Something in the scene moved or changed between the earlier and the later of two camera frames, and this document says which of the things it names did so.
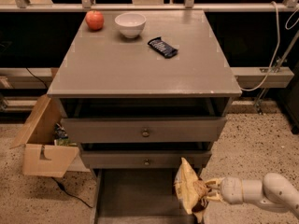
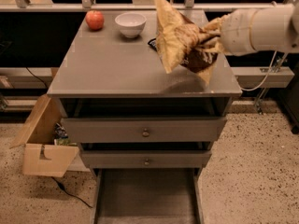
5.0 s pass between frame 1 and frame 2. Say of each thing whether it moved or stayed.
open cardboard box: stayed
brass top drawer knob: stayed
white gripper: moved
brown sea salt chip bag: moved
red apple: stayed
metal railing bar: stayed
